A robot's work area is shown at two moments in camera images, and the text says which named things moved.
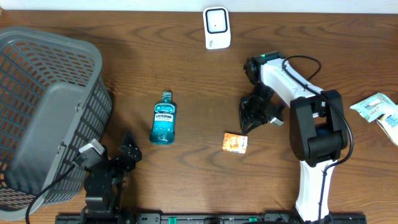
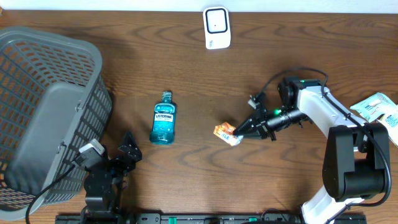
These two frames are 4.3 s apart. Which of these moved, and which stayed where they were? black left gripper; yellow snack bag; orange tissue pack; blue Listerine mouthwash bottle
Moved: orange tissue pack
Stayed: yellow snack bag; black left gripper; blue Listerine mouthwash bottle
